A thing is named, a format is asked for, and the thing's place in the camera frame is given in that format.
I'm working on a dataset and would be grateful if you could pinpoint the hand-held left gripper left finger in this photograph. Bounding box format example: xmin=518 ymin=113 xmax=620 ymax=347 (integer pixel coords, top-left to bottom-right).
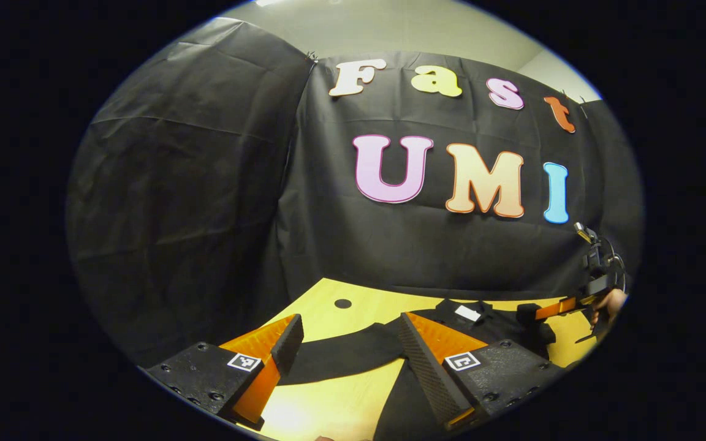
xmin=145 ymin=314 xmax=305 ymax=431

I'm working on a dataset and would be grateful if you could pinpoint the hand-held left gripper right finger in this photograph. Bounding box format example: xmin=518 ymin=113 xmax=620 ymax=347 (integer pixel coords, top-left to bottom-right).
xmin=398 ymin=311 xmax=566 ymax=431

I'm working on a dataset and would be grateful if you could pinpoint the black shirt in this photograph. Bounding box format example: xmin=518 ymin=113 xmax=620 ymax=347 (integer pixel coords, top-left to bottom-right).
xmin=278 ymin=298 xmax=557 ymax=441

